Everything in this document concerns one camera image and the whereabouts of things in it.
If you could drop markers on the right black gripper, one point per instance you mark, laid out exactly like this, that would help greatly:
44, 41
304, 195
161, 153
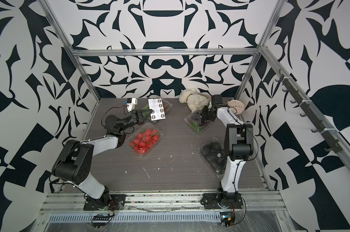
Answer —
203, 113

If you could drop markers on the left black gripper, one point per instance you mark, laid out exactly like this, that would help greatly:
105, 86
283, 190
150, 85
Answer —
137, 116

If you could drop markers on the white sticker sheet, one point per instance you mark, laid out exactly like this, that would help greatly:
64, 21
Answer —
157, 109

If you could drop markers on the strawberry clamshell box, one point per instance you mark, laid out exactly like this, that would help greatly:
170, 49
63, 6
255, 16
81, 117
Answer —
144, 139

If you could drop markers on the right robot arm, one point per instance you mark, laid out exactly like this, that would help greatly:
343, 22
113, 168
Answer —
238, 146

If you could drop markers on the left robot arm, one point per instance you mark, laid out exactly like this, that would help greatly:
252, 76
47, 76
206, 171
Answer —
74, 162

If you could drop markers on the green and red grape box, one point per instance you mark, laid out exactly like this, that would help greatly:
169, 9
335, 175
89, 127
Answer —
167, 106

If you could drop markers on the purple grape clamshell box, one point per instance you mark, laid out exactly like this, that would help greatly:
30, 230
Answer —
197, 122

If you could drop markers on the cream plush toy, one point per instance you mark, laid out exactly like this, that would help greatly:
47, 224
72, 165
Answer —
194, 100

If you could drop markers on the avocado clamshell box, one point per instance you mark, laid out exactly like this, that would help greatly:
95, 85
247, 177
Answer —
214, 155

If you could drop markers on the right circuit board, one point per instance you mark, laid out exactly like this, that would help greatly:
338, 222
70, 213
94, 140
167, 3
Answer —
227, 218

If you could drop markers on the circuit board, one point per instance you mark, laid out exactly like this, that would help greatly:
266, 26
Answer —
100, 220
227, 218

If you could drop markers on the left circuit board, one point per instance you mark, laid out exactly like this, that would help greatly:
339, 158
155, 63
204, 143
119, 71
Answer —
100, 220

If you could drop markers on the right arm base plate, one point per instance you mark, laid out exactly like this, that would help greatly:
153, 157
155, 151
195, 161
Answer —
224, 200

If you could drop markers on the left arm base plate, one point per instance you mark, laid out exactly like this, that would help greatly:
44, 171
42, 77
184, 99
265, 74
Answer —
111, 202

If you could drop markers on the black wall hook rail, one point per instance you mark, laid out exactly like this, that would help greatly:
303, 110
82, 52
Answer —
311, 111

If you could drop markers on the aluminium frame rail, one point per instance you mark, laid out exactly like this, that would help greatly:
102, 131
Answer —
171, 201

